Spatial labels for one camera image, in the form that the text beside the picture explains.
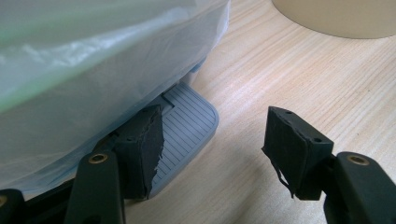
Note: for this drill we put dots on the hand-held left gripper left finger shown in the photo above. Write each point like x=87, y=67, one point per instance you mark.
x=140, y=155

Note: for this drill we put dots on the white plastic trash bag liner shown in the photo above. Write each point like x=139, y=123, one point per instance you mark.
x=93, y=77

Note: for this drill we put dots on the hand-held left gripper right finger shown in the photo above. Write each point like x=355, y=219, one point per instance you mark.
x=295, y=149

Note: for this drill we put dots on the beige strainer container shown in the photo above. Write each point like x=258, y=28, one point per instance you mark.
x=336, y=15

